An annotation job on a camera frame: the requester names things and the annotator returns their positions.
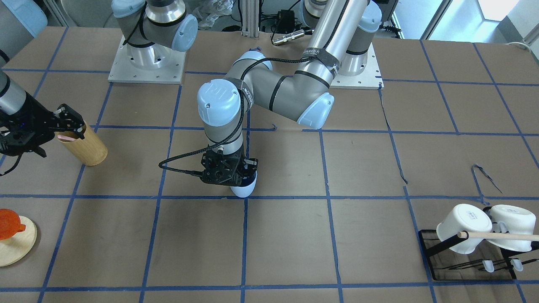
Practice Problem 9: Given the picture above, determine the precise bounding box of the pink chopstick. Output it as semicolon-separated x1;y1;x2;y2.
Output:
56;135;76;141

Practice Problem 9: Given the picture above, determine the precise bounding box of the light blue plastic cup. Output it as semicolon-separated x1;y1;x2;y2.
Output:
230;172;258;198

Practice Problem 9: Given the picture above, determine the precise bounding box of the orange hanging cup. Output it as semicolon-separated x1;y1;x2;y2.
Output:
0;209;26;240

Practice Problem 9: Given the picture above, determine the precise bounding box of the white cup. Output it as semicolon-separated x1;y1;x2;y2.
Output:
436;204;492;241
487;205;536;253

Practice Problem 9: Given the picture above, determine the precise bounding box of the bamboo cylinder holder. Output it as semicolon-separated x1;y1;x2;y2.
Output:
58;123;108;166

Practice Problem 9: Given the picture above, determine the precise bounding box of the wooden rack dowel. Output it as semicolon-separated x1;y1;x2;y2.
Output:
456;231;539;242

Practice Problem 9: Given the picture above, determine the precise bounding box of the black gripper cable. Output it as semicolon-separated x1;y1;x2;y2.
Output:
159;84;249;175

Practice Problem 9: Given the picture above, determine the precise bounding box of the aluminium frame post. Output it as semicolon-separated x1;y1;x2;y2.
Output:
238;0;261;40

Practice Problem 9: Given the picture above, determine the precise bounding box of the black wire cup rack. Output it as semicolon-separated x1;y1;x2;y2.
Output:
419;206;538;281

